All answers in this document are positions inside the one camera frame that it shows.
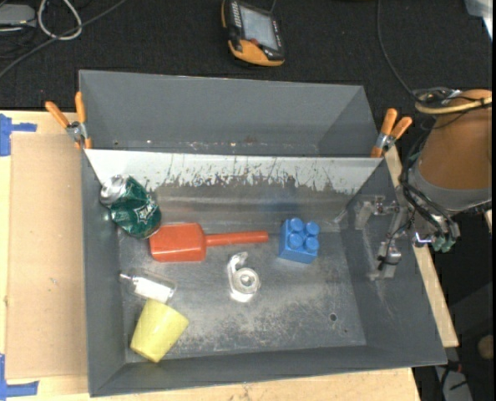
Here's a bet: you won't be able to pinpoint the blue toy building block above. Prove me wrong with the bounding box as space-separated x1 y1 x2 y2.
277 217 321 265

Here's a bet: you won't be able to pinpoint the brown cardboard board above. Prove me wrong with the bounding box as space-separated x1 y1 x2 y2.
4 131 89 380

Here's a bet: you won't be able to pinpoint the orange-red plastic scoop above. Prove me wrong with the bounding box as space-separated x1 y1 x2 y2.
149 222 271 263

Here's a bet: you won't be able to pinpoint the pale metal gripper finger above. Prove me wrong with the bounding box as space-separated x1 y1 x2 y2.
353 196 401 231
367 240 402 282

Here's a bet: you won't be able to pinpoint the small clear bottle white contents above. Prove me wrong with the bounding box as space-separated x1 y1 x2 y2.
119 270 177 304

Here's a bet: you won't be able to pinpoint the clear plastic tape dispenser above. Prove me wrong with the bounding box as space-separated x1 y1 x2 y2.
225 251 261 303

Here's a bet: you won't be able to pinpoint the yellow plastic cup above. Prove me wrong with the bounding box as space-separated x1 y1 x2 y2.
129 298 190 363

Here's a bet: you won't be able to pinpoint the crushed green drink can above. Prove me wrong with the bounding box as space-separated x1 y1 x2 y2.
99 174 163 240

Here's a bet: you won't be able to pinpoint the grey metal bin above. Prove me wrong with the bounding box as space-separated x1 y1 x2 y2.
77 69 449 398

